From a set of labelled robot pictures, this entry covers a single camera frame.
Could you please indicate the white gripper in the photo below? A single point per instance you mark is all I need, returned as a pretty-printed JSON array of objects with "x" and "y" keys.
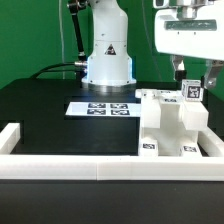
[{"x": 193, "y": 28}]

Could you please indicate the white tagged cube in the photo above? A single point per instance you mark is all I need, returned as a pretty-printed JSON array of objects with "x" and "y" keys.
[{"x": 191, "y": 90}]

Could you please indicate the white chair back frame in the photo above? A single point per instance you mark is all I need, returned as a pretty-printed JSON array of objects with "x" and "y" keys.
[{"x": 160, "y": 108}]

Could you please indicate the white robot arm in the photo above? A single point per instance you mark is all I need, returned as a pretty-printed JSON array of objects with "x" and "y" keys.
[{"x": 109, "y": 64}]

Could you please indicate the white marker sheet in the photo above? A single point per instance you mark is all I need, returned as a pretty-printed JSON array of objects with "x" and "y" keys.
[{"x": 102, "y": 109}]

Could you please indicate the white U-shaped obstacle frame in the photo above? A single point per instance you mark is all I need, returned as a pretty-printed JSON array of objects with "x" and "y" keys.
[{"x": 59, "y": 167}]

